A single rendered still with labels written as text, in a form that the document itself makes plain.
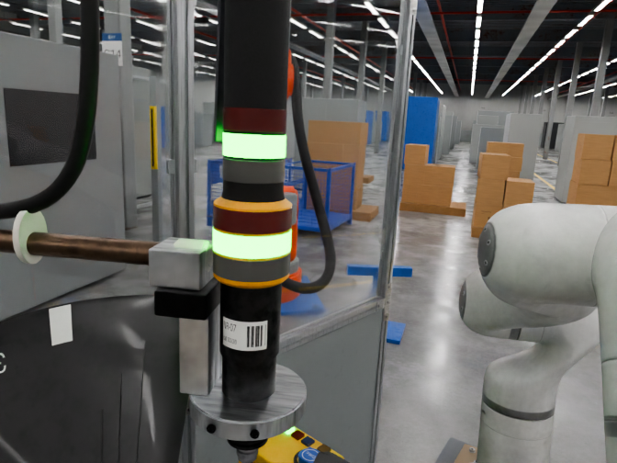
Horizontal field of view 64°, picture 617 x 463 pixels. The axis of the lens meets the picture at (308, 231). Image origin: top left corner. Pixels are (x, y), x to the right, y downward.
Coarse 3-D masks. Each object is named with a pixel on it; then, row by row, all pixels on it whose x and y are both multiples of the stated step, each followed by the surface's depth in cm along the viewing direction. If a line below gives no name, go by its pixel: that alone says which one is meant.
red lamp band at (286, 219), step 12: (216, 216) 26; (228, 216) 25; (240, 216) 25; (252, 216) 25; (264, 216) 25; (276, 216) 26; (288, 216) 26; (216, 228) 26; (228, 228) 25; (240, 228) 25; (252, 228) 25; (264, 228) 25; (276, 228) 26; (288, 228) 27
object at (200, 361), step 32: (160, 256) 27; (192, 256) 27; (160, 288) 27; (192, 288) 27; (192, 320) 27; (192, 352) 28; (192, 384) 28; (288, 384) 30; (192, 416) 28; (224, 416) 27; (256, 416) 27; (288, 416) 27
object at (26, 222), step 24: (96, 0) 26; (96, 24) 26; (96, 48) 26; (96, 72) 26; (96, 96) 27; (72, 144) 27; (72, 168) 28; (48, 192) 28; (0, 216) 29; (24, 216) 28; (24, 240) 28
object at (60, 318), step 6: (66, 306) 42; (54, 312) 41; (60, 312) 41; (66, 312) 41; (54, 318) 41; (60, 318) 41; (66, 318) 41; (54, 324) 41; (60, 324) 41; (66, 324) 41; (54, 330) 40; (60, 330) 41; (66, 330) 41; (54, 336) 40; (60, 336) 40; (66, 336) 40; (72, 336) 40; (54, 342) 40; (60, 342) 40
